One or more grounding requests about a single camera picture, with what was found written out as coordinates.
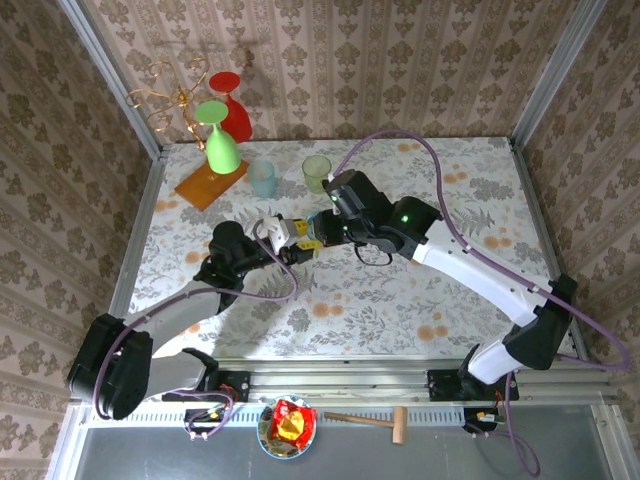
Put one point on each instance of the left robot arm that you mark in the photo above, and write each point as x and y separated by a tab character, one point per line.
170	312

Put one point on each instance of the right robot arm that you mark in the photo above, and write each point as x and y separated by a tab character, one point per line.
475	270

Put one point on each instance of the green plastic tumbler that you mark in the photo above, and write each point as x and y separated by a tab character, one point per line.
315	177

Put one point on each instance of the blue plastic tumbler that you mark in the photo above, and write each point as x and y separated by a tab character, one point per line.
262	185

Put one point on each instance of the orange wooden rack base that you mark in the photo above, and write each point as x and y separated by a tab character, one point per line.
200	190

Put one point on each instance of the green wine glass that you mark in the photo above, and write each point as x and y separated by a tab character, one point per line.
222	152

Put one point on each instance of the floral patterned tablecloth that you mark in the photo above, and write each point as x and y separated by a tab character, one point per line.
400	325

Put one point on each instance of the red wine glass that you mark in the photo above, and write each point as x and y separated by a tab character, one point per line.
237	122

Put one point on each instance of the black power connector block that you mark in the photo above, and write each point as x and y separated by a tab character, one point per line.
197	415
472	417

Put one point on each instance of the red yellow snack packet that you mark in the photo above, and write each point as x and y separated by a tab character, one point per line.
290	425

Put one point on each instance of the wooden mallet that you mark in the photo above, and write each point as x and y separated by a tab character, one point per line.
399	425

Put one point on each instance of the patterned ceramic bowl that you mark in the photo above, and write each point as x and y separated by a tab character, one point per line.
285	453

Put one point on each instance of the grey metal panel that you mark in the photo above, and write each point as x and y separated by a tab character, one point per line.
150	455

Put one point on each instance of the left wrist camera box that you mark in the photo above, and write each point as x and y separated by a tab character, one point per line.
287	232

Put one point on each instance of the aluminium table side rail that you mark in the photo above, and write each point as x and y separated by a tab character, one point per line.
143	210
536	210

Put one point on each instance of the aluminium mounting rail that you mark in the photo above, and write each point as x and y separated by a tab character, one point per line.
340	380

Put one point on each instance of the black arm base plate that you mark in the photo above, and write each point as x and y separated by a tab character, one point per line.
240	385
440	385

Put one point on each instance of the aluminium frame post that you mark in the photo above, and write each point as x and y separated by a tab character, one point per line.
113	82
557	75

